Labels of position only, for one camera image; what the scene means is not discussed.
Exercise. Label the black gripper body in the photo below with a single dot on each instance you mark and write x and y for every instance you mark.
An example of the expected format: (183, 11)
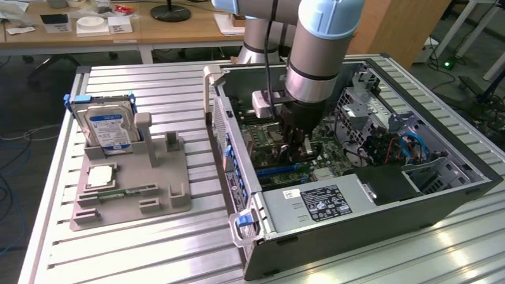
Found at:
(304, 115)

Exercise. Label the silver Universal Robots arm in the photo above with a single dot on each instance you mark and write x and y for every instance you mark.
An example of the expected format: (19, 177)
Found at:
(316, 59)

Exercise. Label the CPU socket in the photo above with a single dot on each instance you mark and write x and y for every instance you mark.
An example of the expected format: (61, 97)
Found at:
(272, 130)

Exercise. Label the green motherboard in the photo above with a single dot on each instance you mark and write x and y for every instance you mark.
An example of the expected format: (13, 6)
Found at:
(326, 159)

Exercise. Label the blue expansion slot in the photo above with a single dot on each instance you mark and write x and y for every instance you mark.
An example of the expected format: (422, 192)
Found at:
(276, 172)

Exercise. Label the silver chipset heat sink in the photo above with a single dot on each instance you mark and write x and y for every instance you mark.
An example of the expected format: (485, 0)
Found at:
(325, 174)

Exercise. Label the metal drive cage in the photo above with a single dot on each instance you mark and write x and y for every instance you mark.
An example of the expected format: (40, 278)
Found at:
(354, 100)

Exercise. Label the grey power supply unit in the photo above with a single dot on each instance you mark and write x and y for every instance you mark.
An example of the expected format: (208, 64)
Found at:
(292, 213)

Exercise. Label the blue plastic case latch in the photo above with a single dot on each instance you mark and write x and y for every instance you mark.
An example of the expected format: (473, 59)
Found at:
(243, 221)

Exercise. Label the black open PC case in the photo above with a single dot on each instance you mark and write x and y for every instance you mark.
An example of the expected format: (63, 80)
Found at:
(354, 236)

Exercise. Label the white paper stack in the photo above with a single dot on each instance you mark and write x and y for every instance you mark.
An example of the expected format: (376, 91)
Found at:
(227, 28)

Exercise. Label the brown cardboard box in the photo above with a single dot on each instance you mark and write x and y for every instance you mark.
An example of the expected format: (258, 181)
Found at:
(237, 20)

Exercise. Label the grey disk bay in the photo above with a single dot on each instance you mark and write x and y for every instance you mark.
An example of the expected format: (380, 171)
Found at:
(433, 177)

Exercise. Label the wooden cabinet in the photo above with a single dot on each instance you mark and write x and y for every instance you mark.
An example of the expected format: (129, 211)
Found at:
(402, 29)

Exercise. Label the power strip with green light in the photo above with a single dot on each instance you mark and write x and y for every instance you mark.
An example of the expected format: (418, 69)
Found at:
(446, 64)

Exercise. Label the long wooden desk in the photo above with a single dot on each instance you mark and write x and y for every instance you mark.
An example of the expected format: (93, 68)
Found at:
(177, 29)

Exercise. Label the grey parts rack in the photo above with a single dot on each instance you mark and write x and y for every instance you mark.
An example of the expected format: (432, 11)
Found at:
(129, 177)

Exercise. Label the black office chair base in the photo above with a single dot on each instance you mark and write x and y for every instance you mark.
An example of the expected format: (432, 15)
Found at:
(51, 63)
(478, 88)

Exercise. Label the black round lamp base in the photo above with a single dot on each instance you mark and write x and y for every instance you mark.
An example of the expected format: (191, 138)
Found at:
(169, 13)

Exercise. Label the hard disk with blue label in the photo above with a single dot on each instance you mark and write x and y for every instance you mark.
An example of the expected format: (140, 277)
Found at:
(108, 130)

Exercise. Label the green RAM stick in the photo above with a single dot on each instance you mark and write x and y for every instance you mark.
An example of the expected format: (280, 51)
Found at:
(119, 193)

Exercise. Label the silver CPU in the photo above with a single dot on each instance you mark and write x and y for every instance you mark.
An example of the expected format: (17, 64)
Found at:
(99, 176)

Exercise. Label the small white box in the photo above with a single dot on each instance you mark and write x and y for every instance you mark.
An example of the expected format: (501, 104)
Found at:
(119, 23)

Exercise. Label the red packet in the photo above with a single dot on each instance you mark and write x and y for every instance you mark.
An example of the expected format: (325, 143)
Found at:
(123, 9)

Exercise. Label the white flat box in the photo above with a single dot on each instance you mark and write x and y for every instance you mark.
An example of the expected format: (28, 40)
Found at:
(92, 32)

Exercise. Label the white box with black top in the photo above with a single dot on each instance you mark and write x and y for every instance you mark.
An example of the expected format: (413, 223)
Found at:
(55, 26)

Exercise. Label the grey cup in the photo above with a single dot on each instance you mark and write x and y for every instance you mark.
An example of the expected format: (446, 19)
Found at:
(57, 3)

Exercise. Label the white paper note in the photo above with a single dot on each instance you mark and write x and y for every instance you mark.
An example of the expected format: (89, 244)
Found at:
(19, 30)

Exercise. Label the clear plastic bag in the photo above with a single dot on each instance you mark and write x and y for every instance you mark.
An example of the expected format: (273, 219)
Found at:
(13, 10)

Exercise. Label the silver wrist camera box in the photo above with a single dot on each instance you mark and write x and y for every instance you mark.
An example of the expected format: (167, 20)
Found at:
(262, 105)

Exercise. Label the white desk frame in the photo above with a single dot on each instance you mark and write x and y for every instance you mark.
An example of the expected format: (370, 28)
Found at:
(477, 29)

